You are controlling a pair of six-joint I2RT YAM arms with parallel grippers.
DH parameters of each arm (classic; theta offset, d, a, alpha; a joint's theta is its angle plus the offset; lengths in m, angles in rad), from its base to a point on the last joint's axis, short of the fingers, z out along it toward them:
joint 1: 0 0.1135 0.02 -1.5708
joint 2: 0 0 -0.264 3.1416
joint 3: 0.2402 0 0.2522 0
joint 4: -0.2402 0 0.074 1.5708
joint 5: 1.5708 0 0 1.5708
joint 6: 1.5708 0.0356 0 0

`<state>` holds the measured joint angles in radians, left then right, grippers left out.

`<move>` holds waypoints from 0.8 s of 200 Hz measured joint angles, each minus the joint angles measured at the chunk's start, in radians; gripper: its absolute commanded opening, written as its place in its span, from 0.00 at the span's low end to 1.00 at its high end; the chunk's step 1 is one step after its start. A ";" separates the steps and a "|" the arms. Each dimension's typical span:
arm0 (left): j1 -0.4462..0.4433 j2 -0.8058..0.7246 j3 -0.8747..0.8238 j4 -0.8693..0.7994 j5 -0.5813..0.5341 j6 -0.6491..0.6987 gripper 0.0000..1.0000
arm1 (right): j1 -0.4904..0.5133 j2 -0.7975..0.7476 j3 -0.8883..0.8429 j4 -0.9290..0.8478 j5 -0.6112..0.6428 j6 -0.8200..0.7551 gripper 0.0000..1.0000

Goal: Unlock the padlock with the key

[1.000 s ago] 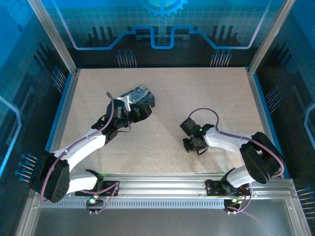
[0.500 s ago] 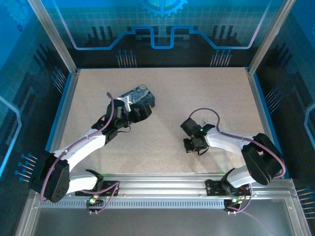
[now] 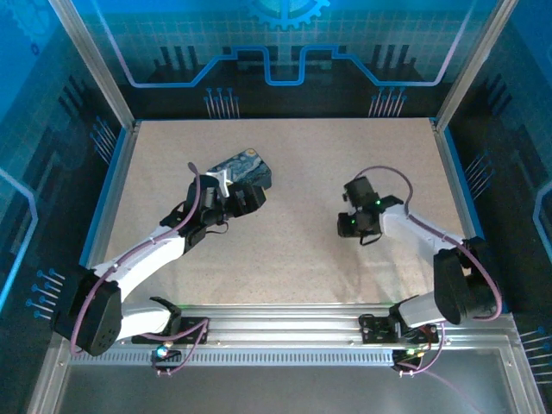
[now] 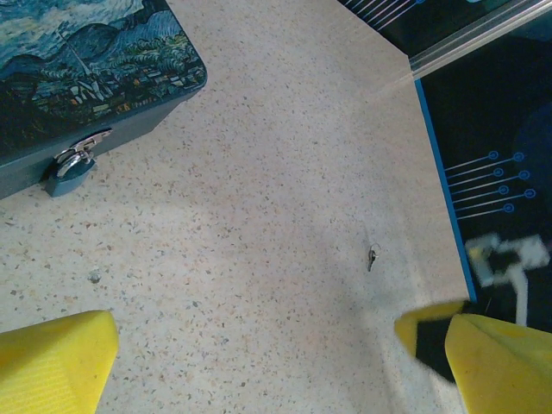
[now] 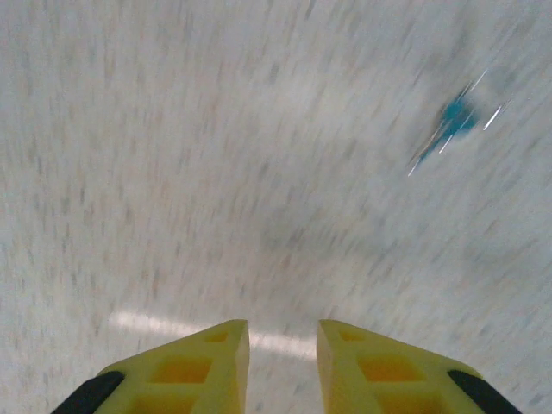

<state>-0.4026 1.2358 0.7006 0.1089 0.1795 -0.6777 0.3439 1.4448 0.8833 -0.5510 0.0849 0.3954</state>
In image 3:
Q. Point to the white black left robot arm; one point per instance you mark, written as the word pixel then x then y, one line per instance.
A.
pixel 142 252

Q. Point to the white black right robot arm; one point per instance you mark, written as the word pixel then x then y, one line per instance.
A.
pixel 409 228

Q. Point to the starry night print case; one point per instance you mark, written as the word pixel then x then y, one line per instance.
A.
pixel 246 168

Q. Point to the blue table edge strip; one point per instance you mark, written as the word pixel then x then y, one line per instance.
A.
pixel 104 198

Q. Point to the grey metal tray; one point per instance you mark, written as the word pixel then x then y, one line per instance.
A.
pixel 259 388

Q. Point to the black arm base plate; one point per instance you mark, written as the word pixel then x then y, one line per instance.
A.
pixel 190 330
pixel 375 328

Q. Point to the aluminium mounting rail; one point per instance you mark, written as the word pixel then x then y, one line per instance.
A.
pixel 280 328

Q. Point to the aluminium frame post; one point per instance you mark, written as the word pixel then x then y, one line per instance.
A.
pixel 473 64
pixel 95 64

